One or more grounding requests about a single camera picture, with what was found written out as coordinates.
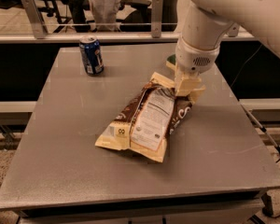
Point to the metal bracket post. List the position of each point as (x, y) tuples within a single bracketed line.
[(35, 18), (234, 30), (156, 17)]

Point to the middle metal bracket post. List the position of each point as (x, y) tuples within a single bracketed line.
[(156, 17)]

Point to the blue soda can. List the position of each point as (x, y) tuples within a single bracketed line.
[(91, 55)]

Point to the person in light trousers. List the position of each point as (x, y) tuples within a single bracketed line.
[(103, 11)]

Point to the right metal bracket post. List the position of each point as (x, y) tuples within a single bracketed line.
[(234, 30)]

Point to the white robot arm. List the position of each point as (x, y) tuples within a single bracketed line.
[(205, 25)]

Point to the left metal bracket post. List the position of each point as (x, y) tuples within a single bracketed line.
[(35, 18)]

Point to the brown chip bag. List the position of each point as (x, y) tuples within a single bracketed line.
[(144, 125)]

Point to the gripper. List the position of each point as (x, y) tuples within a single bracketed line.
[(194, 59)]

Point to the black tripod stand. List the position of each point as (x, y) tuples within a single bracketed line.
[(263, 129)]

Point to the green yellow sponge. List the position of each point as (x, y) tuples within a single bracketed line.
[(170, 62)]

